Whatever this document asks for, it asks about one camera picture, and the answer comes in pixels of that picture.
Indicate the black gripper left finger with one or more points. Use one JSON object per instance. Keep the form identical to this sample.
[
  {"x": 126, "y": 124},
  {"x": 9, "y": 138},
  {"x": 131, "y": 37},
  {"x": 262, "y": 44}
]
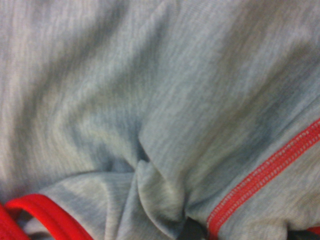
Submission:
[{"x": 195, "y": 231}]

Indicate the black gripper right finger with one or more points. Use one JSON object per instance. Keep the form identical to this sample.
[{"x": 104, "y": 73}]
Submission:
[{"x": 302, "y": 236}]

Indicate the grey garment with red trim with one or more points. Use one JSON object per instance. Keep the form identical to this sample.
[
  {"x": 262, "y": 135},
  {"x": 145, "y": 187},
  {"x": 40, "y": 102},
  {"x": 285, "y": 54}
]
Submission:
[{"x": 150, "y": 100}]

